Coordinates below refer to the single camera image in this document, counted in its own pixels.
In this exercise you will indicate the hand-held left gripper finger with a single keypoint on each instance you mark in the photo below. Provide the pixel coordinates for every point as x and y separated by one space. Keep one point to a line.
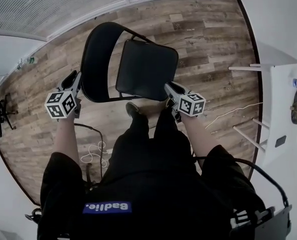
77 80

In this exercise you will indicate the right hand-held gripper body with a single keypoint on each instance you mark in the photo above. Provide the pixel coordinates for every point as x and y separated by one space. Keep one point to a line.
192 105

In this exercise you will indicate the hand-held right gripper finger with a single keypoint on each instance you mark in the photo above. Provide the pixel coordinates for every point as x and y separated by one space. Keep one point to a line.
169 89

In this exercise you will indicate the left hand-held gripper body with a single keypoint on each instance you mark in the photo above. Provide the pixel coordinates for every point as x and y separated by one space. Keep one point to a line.
61 106

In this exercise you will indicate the black folding chair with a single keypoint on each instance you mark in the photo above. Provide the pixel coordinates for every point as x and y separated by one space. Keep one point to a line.
148 69

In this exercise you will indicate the person's right forearm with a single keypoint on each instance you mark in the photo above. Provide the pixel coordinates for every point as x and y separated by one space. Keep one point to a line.
196 134

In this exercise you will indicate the person's left forearm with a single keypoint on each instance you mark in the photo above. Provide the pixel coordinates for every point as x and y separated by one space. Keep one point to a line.
66 139

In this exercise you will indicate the person's black trousers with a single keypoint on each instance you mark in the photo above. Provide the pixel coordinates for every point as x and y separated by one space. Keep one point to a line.
163 134

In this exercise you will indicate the person's left shoe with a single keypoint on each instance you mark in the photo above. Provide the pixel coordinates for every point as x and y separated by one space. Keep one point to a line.
132 109

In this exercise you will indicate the green plastic bottle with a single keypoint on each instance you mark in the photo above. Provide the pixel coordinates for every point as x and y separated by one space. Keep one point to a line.
28 61

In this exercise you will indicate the wide white window blind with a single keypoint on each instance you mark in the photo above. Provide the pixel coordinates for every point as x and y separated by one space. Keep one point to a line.
51 6

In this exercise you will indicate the dark wooden baseboard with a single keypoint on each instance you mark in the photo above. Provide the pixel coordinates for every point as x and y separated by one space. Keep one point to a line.
254 51

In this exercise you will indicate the white table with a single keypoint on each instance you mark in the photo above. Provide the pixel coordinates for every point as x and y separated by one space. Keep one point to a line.
281 104

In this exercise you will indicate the person's black shirt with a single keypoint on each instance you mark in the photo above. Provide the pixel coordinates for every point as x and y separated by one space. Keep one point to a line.
151 189

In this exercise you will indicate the black phone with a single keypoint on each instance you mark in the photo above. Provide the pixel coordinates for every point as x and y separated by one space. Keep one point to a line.
280 141

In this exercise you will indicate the grey backpack rig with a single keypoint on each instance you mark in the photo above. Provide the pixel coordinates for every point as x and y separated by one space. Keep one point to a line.
273 226

